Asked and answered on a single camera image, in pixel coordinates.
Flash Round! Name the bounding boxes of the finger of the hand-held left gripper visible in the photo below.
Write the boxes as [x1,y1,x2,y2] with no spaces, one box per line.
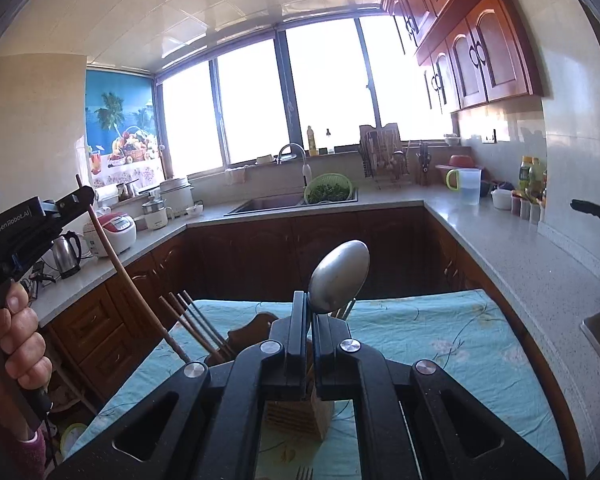
[42,186,97,227]

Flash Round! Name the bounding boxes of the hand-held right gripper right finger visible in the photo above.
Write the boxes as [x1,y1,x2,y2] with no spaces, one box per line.
[312,310,567,480]

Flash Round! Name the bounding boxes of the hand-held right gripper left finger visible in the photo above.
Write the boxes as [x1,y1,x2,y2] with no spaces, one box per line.
[47,291,311,480]

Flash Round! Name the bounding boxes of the wooden utensil holder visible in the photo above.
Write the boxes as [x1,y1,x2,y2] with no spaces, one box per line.
[202,310,353,442]

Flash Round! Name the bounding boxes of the metal spoon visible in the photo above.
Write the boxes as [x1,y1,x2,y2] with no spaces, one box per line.
[307,240,370,315]

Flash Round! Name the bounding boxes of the wooden chopstick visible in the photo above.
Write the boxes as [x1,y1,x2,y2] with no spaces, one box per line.
[160,296,218,361]
[76,175,192,364]

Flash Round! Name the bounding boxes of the person's left forearm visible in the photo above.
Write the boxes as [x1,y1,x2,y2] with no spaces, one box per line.
[0,400,48,480]

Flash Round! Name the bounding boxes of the dish rack with utensils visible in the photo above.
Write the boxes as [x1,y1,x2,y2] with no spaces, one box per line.
[358,123,411,183]

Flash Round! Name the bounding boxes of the person's left hand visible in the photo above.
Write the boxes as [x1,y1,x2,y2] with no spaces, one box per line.
[0,282,55,413]

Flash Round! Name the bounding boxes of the white red rice cooker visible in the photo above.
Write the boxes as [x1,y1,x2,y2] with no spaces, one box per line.
[82,212,137,257]

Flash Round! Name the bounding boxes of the steel electric kettle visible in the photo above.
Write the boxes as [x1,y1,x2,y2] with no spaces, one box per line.
[51,230,82,279]

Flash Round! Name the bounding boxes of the small black red gadget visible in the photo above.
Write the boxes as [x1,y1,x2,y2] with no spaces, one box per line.
[27,260,56,288]

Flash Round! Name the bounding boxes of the small white stew pot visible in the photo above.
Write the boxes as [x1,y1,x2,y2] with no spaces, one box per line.
[141,197,170,231]

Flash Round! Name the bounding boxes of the large white cooker pot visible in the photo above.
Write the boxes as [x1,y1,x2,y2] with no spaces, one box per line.
[158,176,195,216]

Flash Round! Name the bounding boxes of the fruit print window blind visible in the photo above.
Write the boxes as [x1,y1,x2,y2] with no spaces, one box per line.
[85,70,160,190]

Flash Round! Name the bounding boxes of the teal floral tablecloth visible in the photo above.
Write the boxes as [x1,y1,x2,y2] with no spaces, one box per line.
[62,287,571,480]

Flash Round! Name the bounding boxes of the dark kitchen sink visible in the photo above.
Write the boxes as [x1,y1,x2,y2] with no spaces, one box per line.
[224,187,359,217]

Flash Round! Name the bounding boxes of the green colander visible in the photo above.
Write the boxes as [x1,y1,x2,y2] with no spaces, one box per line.
[304,173,353,205]

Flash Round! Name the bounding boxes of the chrome kitchen faucet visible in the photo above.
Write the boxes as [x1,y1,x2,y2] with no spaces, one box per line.
[277,143,313,188]

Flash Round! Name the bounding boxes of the kitchen window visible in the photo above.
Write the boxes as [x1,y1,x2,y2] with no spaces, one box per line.
[152,15,453,176]

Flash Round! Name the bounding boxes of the red bowl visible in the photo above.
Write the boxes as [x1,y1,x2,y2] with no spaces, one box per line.
[436,155,481,171]

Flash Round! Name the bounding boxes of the white plastic tub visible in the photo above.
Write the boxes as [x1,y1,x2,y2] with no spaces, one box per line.
[60,422,89,458]

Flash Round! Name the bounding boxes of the yellow cooking oil bottle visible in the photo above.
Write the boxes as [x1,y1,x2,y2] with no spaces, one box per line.
[517,156,546,201]

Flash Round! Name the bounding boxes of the dark range hood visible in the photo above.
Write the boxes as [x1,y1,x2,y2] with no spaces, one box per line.
[547,0,600,126]

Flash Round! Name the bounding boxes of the clear pitcher green handle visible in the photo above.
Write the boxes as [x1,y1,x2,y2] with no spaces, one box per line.
[446,167,482,206]

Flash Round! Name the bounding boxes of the wooden wall cabinets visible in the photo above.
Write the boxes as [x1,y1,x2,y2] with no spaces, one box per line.
[380,0,543,113]

